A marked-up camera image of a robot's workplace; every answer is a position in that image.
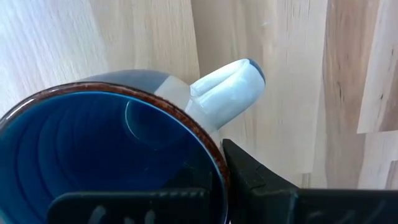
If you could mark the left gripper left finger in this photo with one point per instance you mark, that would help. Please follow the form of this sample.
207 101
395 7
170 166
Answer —
124 208

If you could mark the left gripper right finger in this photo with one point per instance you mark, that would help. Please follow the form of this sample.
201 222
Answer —
280 205

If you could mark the blue and white mug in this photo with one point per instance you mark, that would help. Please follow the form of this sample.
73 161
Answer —
93 140

